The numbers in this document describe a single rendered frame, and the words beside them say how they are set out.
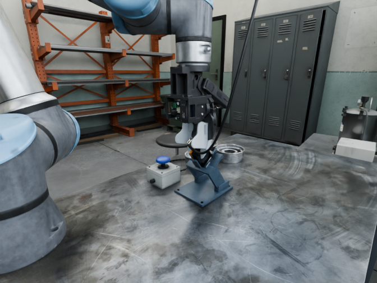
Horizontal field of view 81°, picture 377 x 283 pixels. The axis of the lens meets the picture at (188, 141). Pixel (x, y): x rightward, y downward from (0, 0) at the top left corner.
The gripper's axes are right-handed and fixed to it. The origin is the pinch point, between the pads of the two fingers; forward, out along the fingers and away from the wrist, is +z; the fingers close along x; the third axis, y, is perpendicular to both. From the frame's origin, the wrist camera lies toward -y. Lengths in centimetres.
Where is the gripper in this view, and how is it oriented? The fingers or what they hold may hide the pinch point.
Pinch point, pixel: (198, 150)
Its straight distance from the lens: 54.6
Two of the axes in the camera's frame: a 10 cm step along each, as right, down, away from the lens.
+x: 7.1, 2.1, -6.7
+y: -7.0, 2.1, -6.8
